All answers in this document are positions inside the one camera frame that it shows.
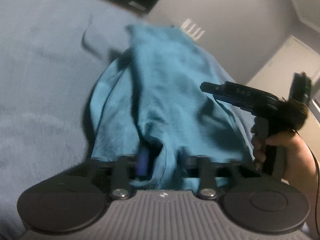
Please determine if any person's right hand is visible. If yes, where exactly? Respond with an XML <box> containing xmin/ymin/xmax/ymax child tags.
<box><xmin>251</xmin><ymin>124</ymin><xmax>316</xmax><ymax>182</ymax></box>

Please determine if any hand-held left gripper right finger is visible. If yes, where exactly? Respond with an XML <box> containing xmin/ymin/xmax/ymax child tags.
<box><xmin>179</xmin><ymin>155</ymin><xmax>254</xmax><ymax>201</ymax></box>

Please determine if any person's right forearm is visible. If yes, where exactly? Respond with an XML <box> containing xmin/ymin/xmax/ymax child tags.
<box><xmin>281</xmin><ymin>166</ymin><xmax>320</xmax><ymax>240</ymax></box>

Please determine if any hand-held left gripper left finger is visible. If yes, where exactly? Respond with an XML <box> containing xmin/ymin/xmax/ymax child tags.
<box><xmin>85</xmin><ymin>147</ymin><xmax>152</xmax><ymax>201</ymax></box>

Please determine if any teal hoodie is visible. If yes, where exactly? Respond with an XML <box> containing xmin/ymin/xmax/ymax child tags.
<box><xmin>89</xmin><ymin>24</ymin><xmax>256</xmax><ymax>191</ymax></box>

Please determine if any white door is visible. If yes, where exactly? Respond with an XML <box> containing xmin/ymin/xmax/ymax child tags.
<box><xmin>246</xmin><ymin>36</ymin><xmax>320</xmax><ymax>126</ymax></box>

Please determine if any blue fleece blanket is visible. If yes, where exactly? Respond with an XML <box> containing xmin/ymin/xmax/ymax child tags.
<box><xmin>0</xmin><ymin>0</ymin><xmax>254</xmax><ymax>240</ymax></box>

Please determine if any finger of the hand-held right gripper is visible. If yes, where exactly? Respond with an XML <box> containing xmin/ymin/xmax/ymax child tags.
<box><xmin>199</xmin><ymin>81</ymin><xmax>278</xmax><ymax>102</ymax></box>
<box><xmin>212</xmin><ymin>93</ymin><xmax>258</xmax><ymax>117</ymax></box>

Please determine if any white router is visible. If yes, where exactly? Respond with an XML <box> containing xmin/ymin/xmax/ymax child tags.
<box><xmin>179</xmin><ymin>18</ymin><xmax>206</xmax><ymax>41</ymax></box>

